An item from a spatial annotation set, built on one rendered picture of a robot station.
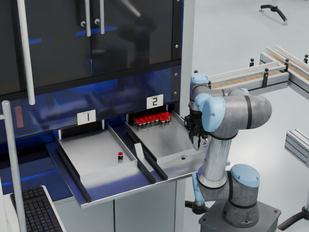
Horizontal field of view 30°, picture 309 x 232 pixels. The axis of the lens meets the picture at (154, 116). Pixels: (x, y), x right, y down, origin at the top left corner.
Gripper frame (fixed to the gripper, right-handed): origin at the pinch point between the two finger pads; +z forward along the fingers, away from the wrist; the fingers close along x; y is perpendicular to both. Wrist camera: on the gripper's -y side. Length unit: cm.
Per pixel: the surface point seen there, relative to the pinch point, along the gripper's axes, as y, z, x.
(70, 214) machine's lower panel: 30, 42, 52
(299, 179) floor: 55, 91, -114
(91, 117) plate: 29.2, -10.3, 38.9
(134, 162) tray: 3.4, 0.8, 29.3
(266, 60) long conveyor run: 63, 0, -82
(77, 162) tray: 17, 3, 50
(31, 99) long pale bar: 22, -30, 67
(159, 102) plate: 29.2, -9.6, 4.6
